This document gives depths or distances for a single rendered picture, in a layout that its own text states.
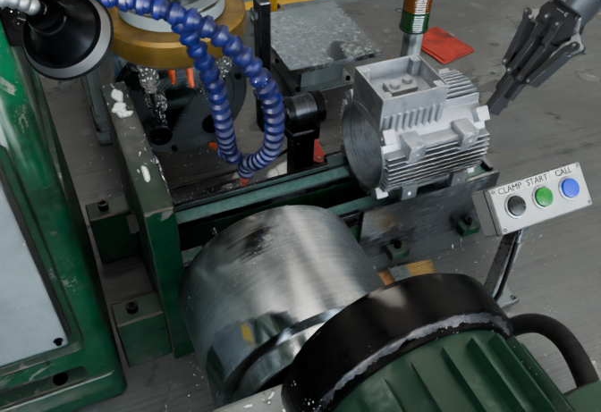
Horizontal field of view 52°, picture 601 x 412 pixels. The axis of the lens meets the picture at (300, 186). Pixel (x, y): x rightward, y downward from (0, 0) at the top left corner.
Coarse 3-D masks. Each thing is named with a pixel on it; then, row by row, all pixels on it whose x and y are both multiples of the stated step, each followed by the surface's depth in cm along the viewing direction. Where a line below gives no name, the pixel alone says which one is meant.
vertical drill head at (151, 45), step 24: (192, 0) 72; (216, 0) 74; (240, 0) 78; (120, 24) 73; (144, 24) 71; (168, 24) 71; (240, 24) 75; (120, 48) 72; (144, 48) 70; (168, 48) 70; (216, 48) 73; (144, 72) 75
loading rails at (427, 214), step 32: (224, 192) 111; (256, 192) 112; (288, 192) 113; (320, 192) 116; (352, 192) 120; (448, 192) 114; (192, 224) 108; (224, 224) 111; (352, 224) 110; (384, 224) 112; (416, 224) 116; (448, 224) 121; (192, 256) 101
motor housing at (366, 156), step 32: (448, 96) 104; (352, 128) 114; (416, 128) 102; (448, 128) 104; (480, 128) 106; (352, 160) 115; (384, 160) 101; (448, 160) 105; (480, 160) 108; (384, 192) 105
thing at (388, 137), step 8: (440, 72) 112; (352, 88) 107; (472, 112) 105; (480, 112) 104; (488, 112) 104; (480, 120) 104; (384, 136) 98; (392, 136) 99; (384, 144) 99; (392, 144) 99; (344, 152) 116; (472, 168) 112; (376, 192) 107
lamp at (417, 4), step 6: (408, 0) 128; (414, 0) 127; (420, 0) 127; (426, 0) 127; (432, 0) 129; (402, 6) 131; (408, 6) 129; (414, 6) 128; (420, 6) 128; (426, 6) 128; (408, 12) 130; (414, 12) 129; (420, 12) 129; (426, 12) 129
